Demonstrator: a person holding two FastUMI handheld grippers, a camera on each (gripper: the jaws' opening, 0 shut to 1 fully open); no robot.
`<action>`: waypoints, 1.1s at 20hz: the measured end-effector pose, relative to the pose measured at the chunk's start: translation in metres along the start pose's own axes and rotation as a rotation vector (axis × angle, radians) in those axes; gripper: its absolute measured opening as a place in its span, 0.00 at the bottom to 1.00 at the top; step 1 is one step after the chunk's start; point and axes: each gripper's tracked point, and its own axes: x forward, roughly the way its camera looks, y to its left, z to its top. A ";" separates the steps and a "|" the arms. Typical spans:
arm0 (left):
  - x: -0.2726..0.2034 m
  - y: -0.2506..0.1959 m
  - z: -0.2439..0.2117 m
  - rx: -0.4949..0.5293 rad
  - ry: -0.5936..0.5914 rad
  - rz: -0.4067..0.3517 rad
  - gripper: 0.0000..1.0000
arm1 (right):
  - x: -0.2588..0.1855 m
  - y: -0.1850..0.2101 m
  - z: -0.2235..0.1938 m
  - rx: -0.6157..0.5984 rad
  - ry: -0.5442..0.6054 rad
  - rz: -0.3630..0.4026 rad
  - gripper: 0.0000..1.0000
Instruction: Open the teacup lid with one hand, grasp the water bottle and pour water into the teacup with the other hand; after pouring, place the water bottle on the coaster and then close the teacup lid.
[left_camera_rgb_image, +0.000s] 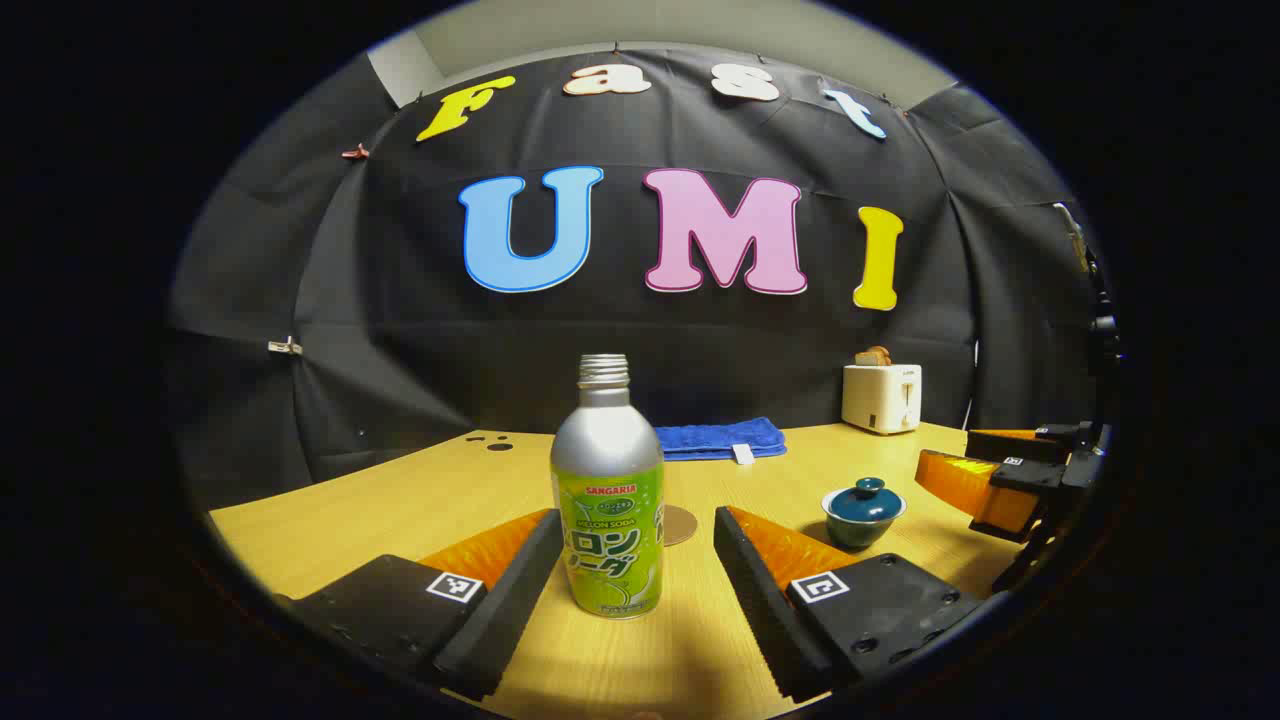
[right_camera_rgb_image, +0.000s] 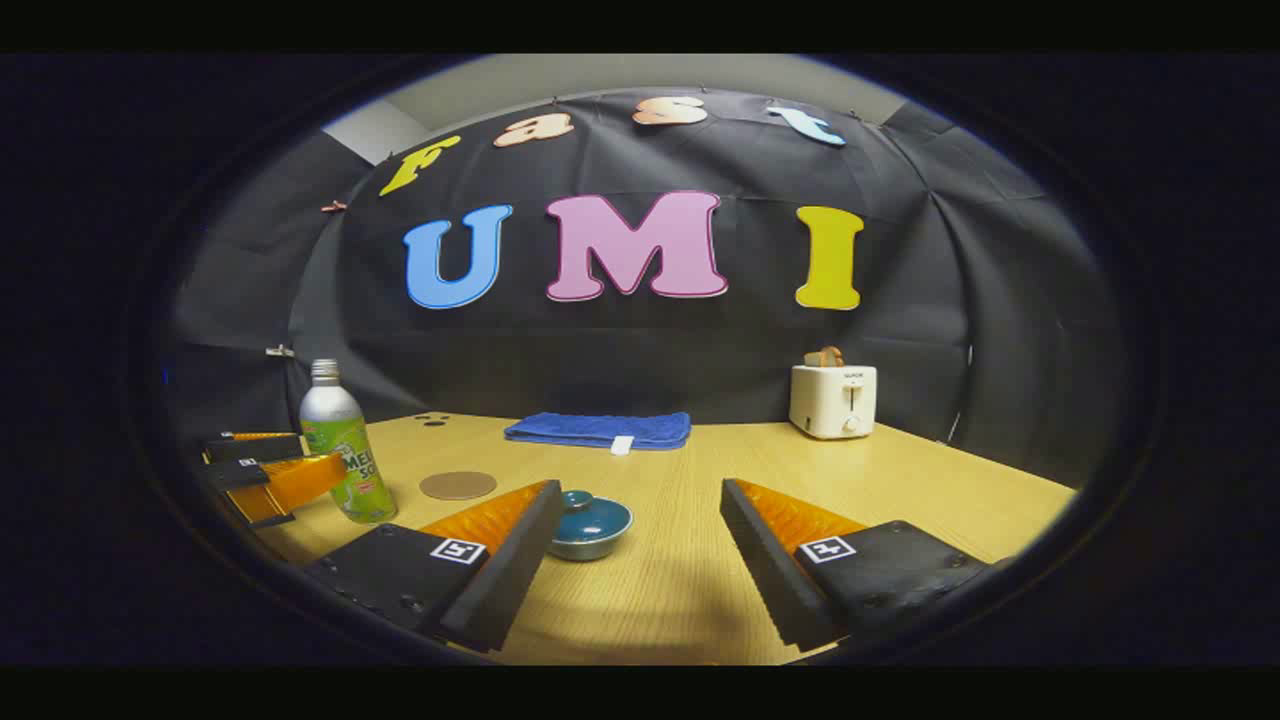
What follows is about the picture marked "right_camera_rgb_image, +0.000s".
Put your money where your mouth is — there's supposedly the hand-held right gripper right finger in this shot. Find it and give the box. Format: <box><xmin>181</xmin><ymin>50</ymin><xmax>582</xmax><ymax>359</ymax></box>
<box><xmin>720</xmin><ymin>478</ymin><xmax>1011</xmax><ymax>651</ymax></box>

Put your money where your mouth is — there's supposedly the white toaster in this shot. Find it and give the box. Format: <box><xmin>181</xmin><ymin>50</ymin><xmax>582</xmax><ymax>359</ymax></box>
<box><xmin>789</xmin><ymin>364</ymin><xmax>878</xmax><ymax>440</ymax></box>

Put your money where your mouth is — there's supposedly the teal teacup lid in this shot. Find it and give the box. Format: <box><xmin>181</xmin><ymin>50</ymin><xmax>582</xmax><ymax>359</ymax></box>
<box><xmin>556</xmin><ymin>489</ymin><xmax>632</xmax><ymax>537</ymax></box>

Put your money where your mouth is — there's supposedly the round brown coaster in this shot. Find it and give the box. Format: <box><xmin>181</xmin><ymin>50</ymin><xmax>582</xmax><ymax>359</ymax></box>
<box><xmin>419</xmin><ymin>471</ymin><xmax>498</xmax><ymax>501</ymax></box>

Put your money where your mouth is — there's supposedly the blue folded towel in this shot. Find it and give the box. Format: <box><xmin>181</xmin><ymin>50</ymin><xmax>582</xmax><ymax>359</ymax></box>
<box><xmin>503</xmin><ymin>411</ymin><xmax>692</xmax><ymax>457</ymax></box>

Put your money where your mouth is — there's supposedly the black backdrop cloth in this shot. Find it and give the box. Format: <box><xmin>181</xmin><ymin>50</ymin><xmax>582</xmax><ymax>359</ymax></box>
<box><xmin>165</xmin><ymin>88</ymin><xmax>1131</xmax><ymax>491</ymax></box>

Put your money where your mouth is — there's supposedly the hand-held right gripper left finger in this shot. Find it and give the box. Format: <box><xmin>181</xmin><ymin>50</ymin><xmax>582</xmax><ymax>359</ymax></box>
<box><xmin>305</xmin><ymin>480</ymin><xmax>564</xmax><ymax>653</ymax></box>

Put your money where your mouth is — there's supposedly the silver green label water bottle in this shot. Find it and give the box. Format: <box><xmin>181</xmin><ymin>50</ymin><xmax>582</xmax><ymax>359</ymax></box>
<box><xmin>299</xmin><ymin>359</ymin><xmax>398</xmax><ymax>524</ymax></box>

